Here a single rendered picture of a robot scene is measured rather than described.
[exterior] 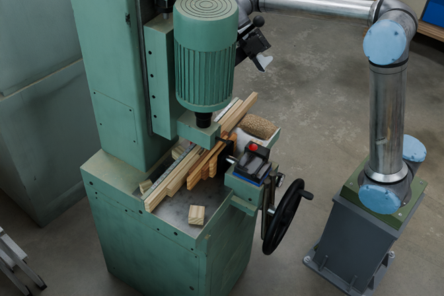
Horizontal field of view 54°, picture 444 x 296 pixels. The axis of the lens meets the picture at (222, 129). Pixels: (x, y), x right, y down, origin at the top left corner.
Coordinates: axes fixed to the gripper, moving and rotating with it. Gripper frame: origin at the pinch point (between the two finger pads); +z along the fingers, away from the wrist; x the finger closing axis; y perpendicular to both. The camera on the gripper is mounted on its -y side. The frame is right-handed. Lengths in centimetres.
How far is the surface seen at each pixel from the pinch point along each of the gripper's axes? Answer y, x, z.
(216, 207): -37, 34, 5
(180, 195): -45, 25, 2
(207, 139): -27.1, 15.5, -2.3
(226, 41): -2.7, -8.2, 17.4
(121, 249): -94, 42, -34
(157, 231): -65, 35, -10
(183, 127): -32.0, 8.4, -6.4
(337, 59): 53, 76, -232
